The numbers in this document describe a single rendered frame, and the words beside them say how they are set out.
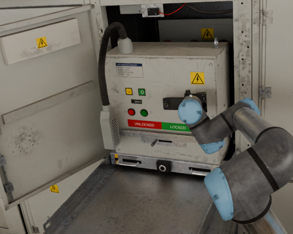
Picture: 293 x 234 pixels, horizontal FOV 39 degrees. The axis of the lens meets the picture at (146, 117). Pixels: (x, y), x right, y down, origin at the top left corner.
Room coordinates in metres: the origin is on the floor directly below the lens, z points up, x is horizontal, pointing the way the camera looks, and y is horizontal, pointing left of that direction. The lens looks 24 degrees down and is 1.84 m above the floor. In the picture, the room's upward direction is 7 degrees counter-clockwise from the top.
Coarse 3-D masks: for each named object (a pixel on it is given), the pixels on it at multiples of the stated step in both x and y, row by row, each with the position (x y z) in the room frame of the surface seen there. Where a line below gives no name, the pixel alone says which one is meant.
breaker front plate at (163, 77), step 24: (144, 72) 1.61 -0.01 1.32; (168, 72) 1.56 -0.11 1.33; (120, 96) 1.66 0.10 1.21; (144, 96) 1.61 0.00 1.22; (168, 96) 1.57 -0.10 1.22; (120, 120) 1.67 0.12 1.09; (144, 120) 1.62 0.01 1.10; (168, 120) 1.57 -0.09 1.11; (120, 144) 1.68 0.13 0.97; (144, 144) 1.62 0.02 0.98; (168, 144) 1.57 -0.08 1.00; (192, 144) 1.53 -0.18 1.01
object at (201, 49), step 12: (144, 48) 1.73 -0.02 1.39; (156, 48) 1.71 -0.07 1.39; (168, 48) 1.68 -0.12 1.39; (180, 48) 1.66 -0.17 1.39; (192, 48) 1.64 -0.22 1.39; (204, 48) 1.62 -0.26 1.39; (216, 48) 1.60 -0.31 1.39; (228, 48) 1.67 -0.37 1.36; (216, 60) 1.49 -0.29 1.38; (228, 60) 1.67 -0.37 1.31; (216, 72) 1.48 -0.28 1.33; (228, 72) 1.66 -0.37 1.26; (216, 84) 1.48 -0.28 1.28; (228, 84) 1.66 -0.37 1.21; (216, 96) 1.48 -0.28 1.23; (228, 96) 1.66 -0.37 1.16; (228, 144) 1.63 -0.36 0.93
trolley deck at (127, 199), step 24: (120, 168) 1.67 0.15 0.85; (144, 168) 1.65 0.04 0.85; (96, 192) 1.49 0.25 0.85; (120, 192) 1.47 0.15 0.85; (144, 192) 1.45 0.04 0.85; (168, 192) 1.43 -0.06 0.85; (192, 192) 1.41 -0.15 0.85; (96, 216) 1.33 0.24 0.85; (120, 216) 1.31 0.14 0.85; (144, 216) 1.29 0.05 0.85; (168, 216) 1.28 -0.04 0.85; (192, 216) 1.26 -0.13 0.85; (216, 216) 1.24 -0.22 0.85
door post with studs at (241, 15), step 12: (240, 0) 1.58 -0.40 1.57; (240, 12) 1.58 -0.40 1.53; (240, 24) 1.58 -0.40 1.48; (240, 36) 1.58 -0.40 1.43; (240, 48) 1.58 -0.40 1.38; (240, 60) 1.58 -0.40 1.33; (240, 72) 1.58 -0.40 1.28; (240, 84) 1.58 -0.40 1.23; (240, 96) 1.58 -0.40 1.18; (240, 132) 1.59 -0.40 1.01; (240, 144) 1.59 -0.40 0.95
